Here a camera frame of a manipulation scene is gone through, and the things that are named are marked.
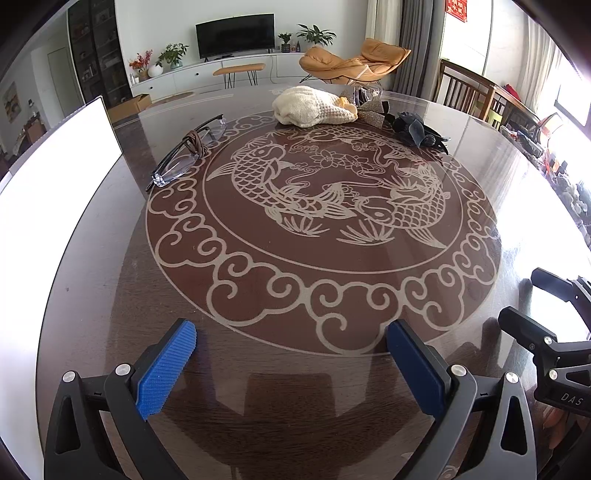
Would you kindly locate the orange lounge chair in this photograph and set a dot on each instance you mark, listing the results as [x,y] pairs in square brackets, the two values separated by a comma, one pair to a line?
[376,61]

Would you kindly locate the brown cardboard box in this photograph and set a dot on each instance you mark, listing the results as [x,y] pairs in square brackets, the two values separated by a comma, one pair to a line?
[129,108]

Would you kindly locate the white cardboard box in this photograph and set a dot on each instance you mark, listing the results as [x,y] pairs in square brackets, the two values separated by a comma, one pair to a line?
[41,205]

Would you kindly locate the red wall decoration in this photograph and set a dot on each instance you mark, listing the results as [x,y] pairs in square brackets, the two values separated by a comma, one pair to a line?
[457,9]

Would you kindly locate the black hair clip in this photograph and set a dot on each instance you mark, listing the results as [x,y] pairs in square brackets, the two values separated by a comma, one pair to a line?
[411,128]

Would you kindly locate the green potted plant left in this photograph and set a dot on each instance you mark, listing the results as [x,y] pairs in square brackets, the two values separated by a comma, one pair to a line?
[172,55]

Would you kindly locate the eyeglasses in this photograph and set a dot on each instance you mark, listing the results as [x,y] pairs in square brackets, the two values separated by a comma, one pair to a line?
[192,147]

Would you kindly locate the grey curtain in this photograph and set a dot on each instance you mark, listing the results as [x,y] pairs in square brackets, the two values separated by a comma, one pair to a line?
[422,33]

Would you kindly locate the black television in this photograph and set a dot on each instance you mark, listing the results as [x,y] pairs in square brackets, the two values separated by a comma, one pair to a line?
[235,34]

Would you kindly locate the white tv cabinet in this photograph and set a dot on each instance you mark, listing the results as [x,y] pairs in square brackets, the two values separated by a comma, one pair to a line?
[206,77]

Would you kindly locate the red flower vase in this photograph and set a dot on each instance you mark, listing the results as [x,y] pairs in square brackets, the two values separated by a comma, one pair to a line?
[140,65]

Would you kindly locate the wooden dining chair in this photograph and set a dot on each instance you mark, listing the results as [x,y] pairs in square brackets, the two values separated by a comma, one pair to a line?
[466,91]

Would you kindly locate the green potted plant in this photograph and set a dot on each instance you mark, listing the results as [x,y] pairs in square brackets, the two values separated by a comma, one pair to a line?
[172,55]
[316,36]

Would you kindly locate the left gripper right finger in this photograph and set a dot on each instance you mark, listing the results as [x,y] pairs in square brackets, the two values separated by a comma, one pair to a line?
[503,445]

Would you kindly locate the clear glass ornament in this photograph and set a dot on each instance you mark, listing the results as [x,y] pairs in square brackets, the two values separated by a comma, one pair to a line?
[366,97]

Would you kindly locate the right hand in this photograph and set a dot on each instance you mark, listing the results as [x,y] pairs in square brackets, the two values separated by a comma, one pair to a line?
[555,420]

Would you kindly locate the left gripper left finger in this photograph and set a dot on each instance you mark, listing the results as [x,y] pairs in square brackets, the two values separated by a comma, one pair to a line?
[77,444]

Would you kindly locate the green potted plant right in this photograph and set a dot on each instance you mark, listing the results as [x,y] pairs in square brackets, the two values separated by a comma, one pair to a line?
[316,36]

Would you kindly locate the cream knitted cloth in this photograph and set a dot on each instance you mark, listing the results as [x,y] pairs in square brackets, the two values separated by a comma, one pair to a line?
[305,107]

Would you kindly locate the dark display cabinet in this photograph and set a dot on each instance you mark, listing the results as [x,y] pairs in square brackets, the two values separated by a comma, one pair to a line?
[96,52]

